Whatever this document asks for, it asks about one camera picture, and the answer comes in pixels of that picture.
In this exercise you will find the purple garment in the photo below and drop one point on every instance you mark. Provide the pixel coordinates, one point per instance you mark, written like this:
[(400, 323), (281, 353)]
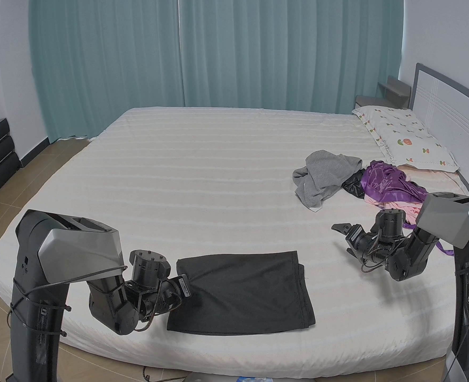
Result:
[(385, 183)]

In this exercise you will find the bed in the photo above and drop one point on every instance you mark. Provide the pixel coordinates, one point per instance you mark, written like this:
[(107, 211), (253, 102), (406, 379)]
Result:
[(198, 173)]

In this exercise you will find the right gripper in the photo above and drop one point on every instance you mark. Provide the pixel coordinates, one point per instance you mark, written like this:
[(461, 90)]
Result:
[(358, 239)]

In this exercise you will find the black shiny garment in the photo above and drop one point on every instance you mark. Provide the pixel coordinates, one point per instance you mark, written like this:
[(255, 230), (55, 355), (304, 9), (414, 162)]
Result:
[(354, 187)]

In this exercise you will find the blue-green curtain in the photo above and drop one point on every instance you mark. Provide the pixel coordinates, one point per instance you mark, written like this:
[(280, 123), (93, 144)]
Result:
[(139, 54)]

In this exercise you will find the grey garment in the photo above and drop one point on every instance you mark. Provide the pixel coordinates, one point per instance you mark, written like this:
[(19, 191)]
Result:
[(324, 173)]

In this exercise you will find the white printed pillow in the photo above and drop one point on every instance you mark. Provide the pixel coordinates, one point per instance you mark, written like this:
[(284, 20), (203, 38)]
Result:
[(405, 137)]

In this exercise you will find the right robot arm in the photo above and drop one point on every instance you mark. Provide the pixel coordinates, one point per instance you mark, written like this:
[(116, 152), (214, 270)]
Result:
[(437, 233)]

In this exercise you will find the black T-shirt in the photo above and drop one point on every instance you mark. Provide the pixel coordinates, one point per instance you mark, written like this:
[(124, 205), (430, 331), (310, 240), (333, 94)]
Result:
[(250, 289)]

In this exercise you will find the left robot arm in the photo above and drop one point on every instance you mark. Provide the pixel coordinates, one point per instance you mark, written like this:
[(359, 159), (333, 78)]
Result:
[(79, 261)]

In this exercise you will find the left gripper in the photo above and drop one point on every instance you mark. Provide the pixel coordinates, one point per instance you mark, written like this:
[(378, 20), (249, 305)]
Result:
[(180, 287)]

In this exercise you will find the pink garment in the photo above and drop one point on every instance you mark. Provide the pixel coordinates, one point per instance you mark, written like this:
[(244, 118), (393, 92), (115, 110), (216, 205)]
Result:
[(401, 207)]

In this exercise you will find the grey bedside table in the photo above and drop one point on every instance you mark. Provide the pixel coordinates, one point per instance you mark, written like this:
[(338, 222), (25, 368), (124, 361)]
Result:
[(371, 101)]

